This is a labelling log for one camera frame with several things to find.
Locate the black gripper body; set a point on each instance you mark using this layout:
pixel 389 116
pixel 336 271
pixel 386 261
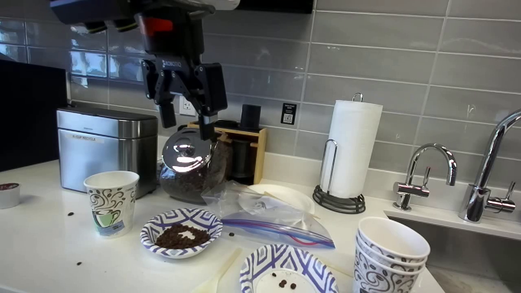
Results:
pixel 168 75

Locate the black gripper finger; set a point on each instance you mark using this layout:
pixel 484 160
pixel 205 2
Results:
pixel 205 124
pixel 168 114

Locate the stainless steel lidded bin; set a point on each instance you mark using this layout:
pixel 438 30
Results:
pixel 98 152

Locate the white coffee pod cup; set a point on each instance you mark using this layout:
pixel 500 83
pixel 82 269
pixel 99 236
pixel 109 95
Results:
pixel 7 196

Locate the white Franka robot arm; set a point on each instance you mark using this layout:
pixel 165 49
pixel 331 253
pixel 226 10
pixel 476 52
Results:
pixel 184 13

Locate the black canister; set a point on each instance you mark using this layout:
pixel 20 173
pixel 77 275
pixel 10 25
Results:
pixel 249 116

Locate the glass coffee bean jar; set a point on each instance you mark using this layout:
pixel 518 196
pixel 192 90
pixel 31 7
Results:
pixel 189 173

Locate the wooden pod rack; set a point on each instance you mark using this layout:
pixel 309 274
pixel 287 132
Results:
pixel 259 157

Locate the blue patterned paper bowl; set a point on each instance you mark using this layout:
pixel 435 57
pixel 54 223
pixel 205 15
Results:
pixel 163 217

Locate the coffee bean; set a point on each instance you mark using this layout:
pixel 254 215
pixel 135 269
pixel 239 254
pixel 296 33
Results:
pixel 78 264
pixel 70 214
pixel 293 285
pixel 282 284
pixel 230 235

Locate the coffee grounds pile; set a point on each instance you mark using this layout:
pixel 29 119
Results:
pixel 181 238

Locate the clear plastic zip bag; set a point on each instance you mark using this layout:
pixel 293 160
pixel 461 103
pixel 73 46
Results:
pixel 270 225

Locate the black overhead cabinet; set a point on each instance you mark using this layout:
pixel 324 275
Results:
pixel 277 5

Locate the white paper towel roll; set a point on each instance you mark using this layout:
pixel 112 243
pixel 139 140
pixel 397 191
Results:
pixel 352 147

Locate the blue patterned paper plate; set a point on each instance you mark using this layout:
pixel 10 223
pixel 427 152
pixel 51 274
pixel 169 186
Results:
pixel 293 261

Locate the small chrome faucet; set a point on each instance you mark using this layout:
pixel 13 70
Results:
pixel 417 189

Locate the tall chrome faucet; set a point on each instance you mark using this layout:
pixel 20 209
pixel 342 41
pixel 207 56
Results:
pixel 477 201

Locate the stainless steel sink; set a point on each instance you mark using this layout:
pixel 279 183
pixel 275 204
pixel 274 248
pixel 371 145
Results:
pixel 466 249

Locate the white wall outlet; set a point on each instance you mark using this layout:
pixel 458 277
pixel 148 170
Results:
pixel 187 108

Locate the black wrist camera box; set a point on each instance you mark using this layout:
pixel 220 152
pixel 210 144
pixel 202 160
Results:
pixel 213 87

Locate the black wall plate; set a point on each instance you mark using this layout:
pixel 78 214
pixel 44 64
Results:
pixel 288 114

